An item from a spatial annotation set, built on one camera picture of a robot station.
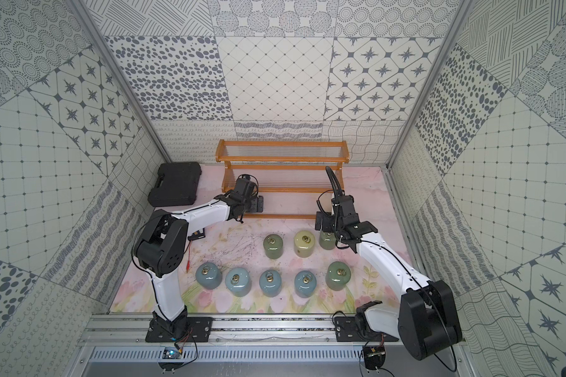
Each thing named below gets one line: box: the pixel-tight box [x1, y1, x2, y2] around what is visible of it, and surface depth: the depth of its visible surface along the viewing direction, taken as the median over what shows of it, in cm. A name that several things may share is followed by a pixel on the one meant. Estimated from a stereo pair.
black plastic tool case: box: [147, 161, 203, 208], surface depth 111 cm
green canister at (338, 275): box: [325, 261, 352, 292], surface depth 80 cm
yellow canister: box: [294, 230, 316, 259], surface depth 88 cm
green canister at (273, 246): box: [263, 233, 284, 260], surface depth 88 cm
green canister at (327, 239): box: [318, 230, 337, 250], surface depth 90 cm
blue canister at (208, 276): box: [194, 262, 223, 290], surface depth 80 cm
